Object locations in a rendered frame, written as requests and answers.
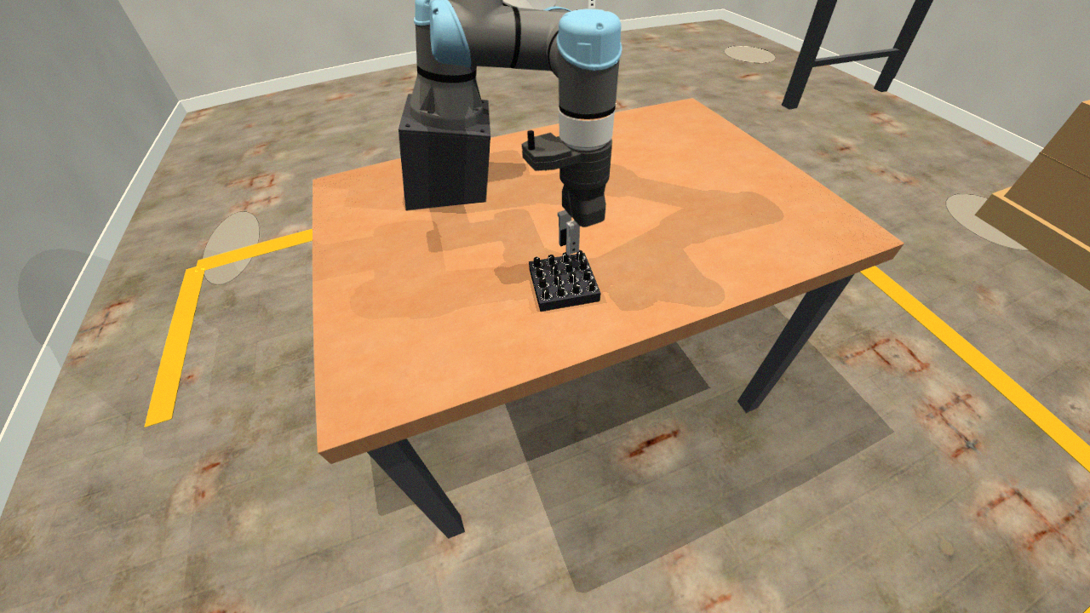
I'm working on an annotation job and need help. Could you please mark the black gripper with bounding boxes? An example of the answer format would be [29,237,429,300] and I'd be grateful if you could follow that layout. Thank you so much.
[521,110,615,255]

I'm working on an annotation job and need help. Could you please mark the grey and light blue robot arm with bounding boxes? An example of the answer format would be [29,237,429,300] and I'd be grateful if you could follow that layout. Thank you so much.
[410,0,622,129]

